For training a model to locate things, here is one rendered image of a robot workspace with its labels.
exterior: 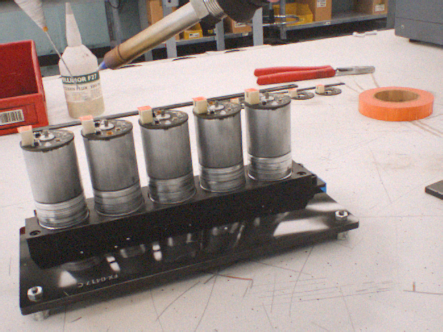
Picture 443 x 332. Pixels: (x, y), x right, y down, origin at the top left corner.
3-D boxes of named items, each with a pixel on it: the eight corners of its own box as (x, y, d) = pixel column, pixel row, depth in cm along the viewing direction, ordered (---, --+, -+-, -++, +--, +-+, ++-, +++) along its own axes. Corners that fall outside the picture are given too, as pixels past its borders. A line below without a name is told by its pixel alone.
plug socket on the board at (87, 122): (101, 132, 25) (98, 118, 24) (82, 135, 24) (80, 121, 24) (98, 126, 25) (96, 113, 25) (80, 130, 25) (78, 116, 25)
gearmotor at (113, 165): (149, 224, 26) (136, 128, 24) (101, 235, 26) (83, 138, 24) (140, 203, 28) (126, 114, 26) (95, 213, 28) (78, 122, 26)
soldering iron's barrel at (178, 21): (107, 83, 22) (228, 16, 19) (89, 50, 22) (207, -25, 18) (127, 74, 23) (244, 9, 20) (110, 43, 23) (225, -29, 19)
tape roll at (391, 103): (353, 100, 46) (353, 87, 46) (422, 97, 46) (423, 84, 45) (363, 122, 41) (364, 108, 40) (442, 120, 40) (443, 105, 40)
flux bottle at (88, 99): (64, 120, 47) (42, 6, 43) (73, 109, 50) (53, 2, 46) (101, 117, 47) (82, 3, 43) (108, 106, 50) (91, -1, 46)
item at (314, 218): (294, 183, 32) (293, 166, 32) (360, 240, 26) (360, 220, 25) (24, 244, 28) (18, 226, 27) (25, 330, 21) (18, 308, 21)
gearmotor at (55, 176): (94, 237, 26) (75, 139, 23) (43, 249, 25) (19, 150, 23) (88, 215, 28) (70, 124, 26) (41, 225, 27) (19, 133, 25)
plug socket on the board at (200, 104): (213, 111, 26) (211, 99, 26) (196, 114, 26) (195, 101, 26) (207, 107, 27) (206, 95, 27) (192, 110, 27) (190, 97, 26)
